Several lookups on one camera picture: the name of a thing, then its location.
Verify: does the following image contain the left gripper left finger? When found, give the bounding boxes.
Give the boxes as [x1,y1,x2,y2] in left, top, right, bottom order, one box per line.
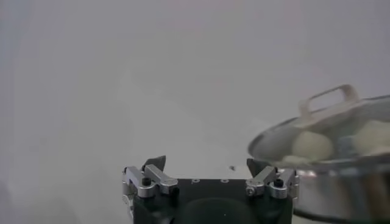
[121,155,180,220]

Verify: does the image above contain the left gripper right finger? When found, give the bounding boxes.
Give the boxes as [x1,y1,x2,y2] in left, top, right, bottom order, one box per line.
[245,158,300,200]

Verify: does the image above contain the white steamed baozi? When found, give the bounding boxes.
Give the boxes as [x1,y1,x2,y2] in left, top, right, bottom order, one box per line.
[352,119,390,156]
[291,130,335,162]

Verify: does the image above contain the glass pot lid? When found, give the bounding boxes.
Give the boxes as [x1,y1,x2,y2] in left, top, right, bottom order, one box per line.
[247,84,390,170]

